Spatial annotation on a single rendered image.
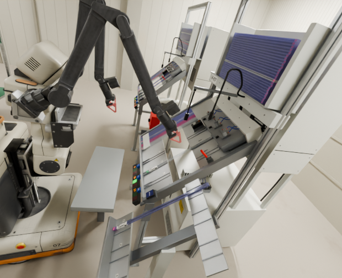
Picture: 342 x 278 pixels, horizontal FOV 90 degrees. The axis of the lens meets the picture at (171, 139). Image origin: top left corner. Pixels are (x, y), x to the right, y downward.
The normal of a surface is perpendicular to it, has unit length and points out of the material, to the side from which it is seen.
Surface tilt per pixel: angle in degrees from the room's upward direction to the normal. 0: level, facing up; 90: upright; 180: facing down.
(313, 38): 90
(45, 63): 90
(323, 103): 90
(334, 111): 90
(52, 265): 0
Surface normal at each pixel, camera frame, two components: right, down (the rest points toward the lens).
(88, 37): 0.33, 0.60
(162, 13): 0.11, 0.55
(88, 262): 0.24, -0.82
